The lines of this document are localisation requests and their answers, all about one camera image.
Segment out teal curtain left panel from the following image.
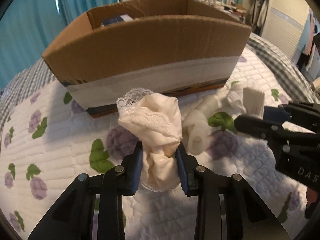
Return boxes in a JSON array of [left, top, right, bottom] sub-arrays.
[[1, 0, 66, 88]]

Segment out grey checked bed cover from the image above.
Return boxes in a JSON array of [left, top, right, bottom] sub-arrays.
[[1, 33, 319, 109]]

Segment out cream lace fabric bundle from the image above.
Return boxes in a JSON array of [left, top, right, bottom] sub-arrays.
[[116, 88, 182, 191]]

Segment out brown cardboard box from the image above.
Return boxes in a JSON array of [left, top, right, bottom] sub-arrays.
[[42, 0, 251, 118]]

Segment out white wardrobe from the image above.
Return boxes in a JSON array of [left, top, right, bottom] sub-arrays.
[[242, 0, 309, 59]]

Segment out right hand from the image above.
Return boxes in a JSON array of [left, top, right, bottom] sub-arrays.
[[305, 187, 319, 218]]

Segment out blue white tissue pack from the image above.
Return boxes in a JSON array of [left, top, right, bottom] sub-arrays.
[[101, 14, 134, 27]]

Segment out white floral quilt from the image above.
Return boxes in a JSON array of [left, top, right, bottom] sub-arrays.
[[1, 61, 307, 239]]

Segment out white rolled sock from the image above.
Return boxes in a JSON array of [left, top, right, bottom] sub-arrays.
[[182, 95, 221, 155]]

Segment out white rolled socks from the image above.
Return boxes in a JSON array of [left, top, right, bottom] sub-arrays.
[[215, 82, 249, 114]]

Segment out white cloth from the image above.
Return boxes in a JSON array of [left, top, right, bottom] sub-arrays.
[[242, 87, 265, 119]]

